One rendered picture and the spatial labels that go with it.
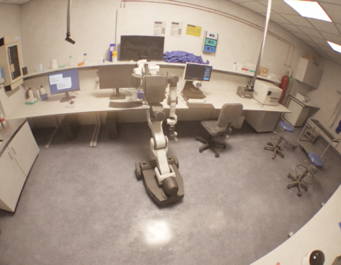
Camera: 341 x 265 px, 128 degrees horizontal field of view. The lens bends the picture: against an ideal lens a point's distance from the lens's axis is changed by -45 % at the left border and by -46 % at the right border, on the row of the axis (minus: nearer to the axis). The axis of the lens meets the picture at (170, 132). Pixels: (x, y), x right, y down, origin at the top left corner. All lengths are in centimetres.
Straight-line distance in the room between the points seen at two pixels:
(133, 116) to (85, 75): 123
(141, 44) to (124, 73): 59
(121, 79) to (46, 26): 192
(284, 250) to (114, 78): 255
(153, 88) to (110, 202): 140
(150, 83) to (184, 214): 150
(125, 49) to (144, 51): 31
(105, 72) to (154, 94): 96
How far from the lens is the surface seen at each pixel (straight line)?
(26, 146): 265
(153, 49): 260
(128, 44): 258
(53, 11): 327
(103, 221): 186
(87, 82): 293
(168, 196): 174
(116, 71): 227
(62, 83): 261
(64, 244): 195
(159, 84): 157
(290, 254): 111
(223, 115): 212
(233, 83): 351
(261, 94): 345
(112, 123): 259
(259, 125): 373
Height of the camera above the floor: 168
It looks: 35 degrees down
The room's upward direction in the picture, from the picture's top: 7 degrees clockwise
